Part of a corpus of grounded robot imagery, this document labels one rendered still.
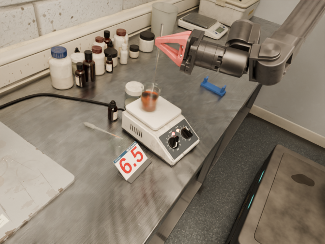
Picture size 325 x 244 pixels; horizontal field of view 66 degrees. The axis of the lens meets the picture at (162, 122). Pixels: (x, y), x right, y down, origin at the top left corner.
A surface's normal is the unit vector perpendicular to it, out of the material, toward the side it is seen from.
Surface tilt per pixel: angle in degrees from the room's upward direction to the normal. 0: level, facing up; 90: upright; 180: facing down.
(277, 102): 90
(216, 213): 0
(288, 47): 33
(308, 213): 0
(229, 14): 93
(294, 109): 90
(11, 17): 90
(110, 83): 0
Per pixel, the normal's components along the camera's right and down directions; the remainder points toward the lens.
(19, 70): 0.83, 0.46
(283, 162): 0.15, -0.73
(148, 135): -0.64, 0.43
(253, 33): -0.29, -0.44
